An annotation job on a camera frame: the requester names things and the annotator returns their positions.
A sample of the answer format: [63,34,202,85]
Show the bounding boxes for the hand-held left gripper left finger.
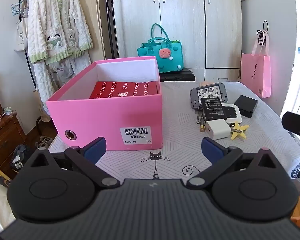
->
[24,137,120,189]

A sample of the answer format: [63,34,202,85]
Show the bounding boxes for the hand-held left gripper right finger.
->
[186,137,288,189]

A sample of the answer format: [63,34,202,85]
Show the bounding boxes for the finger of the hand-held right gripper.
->
[282,111,300,144]

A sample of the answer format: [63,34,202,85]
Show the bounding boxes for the white charger cube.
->
[205,119,231,140]

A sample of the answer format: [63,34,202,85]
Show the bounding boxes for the yellow star hair clip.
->
[229,121,250,140]

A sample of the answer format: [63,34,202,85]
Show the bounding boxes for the pink cardboard shoe box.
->
[45,56,163,151]

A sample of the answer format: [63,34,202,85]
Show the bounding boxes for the black battery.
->
[201,97,227,121]

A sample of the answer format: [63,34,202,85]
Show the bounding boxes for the white pocket router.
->
[221,103,242,120]

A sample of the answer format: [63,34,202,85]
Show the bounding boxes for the grey labelled pocket device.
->
[189,83,228,110]

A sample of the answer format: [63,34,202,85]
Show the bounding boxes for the bunch of keys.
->
[196,106,237,133]

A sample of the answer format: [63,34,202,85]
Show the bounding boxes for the black charger block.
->
[234,95,258,118]

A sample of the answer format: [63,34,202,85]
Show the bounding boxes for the grey sneaker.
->
[35,136,53,149]

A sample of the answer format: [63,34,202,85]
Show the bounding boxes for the pink paper shopping bag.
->
[241,31,272,98]

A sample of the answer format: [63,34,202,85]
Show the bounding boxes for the red box with white print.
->
[89,81,158,99]

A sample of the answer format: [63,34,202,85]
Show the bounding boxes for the black bag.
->
[10,144,37,173]

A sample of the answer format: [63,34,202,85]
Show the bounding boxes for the black suitcase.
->
[159,67,196,82]

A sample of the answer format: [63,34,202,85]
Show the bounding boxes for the wooden nightstand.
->
[0,111,28,168]

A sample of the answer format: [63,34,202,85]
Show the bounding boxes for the teal felt handbag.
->
[137,23,184,73]

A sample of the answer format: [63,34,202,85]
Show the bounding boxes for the white canvas tote bag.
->
[14,0,30,53]

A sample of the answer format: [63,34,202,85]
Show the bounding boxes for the white wardrobe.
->
[111,0,242,82]

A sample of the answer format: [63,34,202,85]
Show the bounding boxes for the white fluffy pajama jacket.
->
[27,0,93,65]

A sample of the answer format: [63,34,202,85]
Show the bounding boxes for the black cable loop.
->
[256,21,269,46]

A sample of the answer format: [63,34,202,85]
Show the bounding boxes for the teal wire hangers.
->
[11,1,29,18]

